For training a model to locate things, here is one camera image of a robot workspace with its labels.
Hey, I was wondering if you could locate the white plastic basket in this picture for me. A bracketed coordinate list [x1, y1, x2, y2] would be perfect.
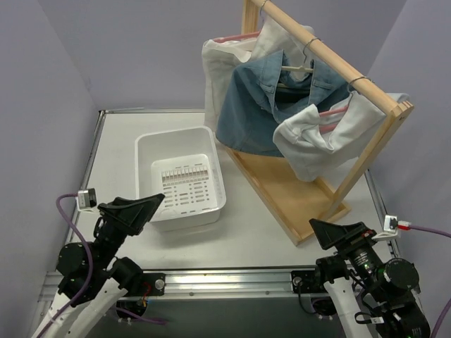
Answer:
[135, 126, 226, 232]

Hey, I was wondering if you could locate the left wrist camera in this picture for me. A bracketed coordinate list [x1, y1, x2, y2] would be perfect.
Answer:
[75, 188, 97, 213]

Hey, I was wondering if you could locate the pink hanger front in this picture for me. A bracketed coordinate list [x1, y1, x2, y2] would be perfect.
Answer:
[319, 104, 349, 134]

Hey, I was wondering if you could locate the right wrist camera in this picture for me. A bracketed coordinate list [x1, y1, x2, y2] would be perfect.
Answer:
[372, 215, 400, 242]

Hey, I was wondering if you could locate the pink hanger back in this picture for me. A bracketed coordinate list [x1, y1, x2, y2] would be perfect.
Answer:
[214, 31, 260, 43]

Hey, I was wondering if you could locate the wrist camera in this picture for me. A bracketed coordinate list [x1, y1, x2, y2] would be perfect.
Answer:
[75, 188, 97, 213]
[372, 215, 400, 242]

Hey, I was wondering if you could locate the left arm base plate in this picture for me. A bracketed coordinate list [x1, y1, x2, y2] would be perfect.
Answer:
[125, 272, 166, 301]

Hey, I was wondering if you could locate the purple cable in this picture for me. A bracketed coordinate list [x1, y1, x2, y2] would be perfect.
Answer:
[397, 220, 451, 338]
[55, 192, 166, 325]

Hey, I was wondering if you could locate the blue denim skirt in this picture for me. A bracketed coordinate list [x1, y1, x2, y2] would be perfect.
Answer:
[216, 50, 349, 157]

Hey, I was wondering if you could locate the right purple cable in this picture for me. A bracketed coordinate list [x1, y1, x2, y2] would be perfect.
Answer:
[397, 220, 451, 338]

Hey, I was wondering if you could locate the aluminium mounting rail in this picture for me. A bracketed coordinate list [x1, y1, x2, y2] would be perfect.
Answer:
[35, 267, 406, 303]

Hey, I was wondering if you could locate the pink hanger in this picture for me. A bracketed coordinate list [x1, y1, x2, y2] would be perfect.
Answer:
[214, 31, 260, 43]
[319, 104, 349, 134]

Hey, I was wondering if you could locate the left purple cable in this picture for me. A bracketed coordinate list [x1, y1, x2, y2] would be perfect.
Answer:
[55, 192, 166, 325]

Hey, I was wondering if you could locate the white skirt front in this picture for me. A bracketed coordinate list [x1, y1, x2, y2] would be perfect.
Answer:
[272, 92, 411, 182]

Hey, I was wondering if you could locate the wooden clothes rack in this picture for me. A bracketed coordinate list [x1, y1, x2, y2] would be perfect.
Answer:
[215, 0, 415, 248]

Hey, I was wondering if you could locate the white pleated skirt back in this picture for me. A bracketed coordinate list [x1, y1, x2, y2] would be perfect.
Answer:
[202, 18, 313, 131]

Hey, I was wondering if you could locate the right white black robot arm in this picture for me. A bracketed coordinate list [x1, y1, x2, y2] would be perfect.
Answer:
[309, 218, 431, 337]

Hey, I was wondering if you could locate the cream white hanger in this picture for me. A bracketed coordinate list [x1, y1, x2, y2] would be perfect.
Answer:
[274, 35, 314, 88]

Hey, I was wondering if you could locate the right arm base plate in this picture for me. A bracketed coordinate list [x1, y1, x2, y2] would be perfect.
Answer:
[290, 270, 322, 294]

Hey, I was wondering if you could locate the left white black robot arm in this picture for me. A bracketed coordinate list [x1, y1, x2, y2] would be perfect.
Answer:
[33, 189, 166, 337]

